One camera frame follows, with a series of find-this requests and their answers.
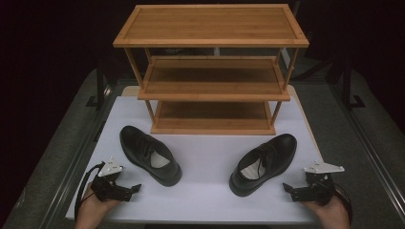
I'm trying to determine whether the person's right hand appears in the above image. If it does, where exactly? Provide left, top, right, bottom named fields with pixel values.
left=301, top=190, right=352, bottom=229

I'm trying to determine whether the black leather shoe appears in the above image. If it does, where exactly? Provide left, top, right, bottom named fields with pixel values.
left=118, top=125, right=183, bottom=188
left=228, top=133, right=298, bottom=198

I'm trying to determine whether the wooden three-tier shoe rack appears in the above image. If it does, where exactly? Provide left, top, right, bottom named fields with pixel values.
left=113, top=3, right=310, bottom=136

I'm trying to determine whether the person's left hand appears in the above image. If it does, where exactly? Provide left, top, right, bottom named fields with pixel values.
left=75, top=182, right=122, bottom=229

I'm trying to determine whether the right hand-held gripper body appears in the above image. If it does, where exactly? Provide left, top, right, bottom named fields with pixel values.
left=304, top=160, right=346, bottom=206

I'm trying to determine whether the metal frame rail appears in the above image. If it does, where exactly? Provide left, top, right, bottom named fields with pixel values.
left=329, top=84, right=405, bottom=220
left=37, top=84, right=119, bottom=229

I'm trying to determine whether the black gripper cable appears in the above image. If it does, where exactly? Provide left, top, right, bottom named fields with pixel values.
left=74, top=161, right=106, bottom=221
left=330, top=185, right=353, bottom=227

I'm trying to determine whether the black metal stand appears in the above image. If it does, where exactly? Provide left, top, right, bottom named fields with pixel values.
left=85, top=60, right=108, bottom=111
left=341, top=63, right=367, bottom=111

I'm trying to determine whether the white table mat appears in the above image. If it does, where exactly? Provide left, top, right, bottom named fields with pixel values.
left=65, top=94, right=326, bottom=225

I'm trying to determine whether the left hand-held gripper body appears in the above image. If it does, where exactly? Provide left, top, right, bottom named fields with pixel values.
left=91, top=156, right=134, bottom=202

